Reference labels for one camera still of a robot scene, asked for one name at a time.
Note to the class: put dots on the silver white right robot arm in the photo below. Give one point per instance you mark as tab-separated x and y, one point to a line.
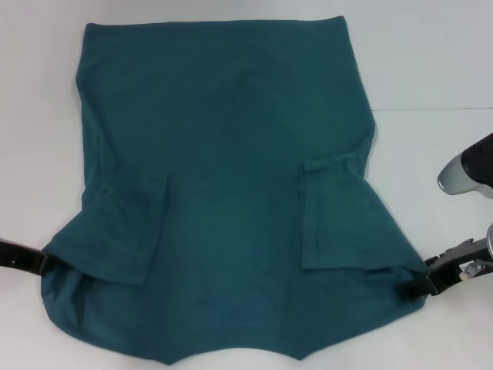
490	241

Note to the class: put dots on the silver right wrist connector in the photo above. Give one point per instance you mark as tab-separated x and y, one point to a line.
471	270

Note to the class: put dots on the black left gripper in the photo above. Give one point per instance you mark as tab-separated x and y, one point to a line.
19	256

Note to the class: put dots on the teal blue shirt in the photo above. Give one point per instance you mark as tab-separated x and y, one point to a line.
231	173

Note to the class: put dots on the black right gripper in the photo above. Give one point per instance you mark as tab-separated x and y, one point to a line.
448	268

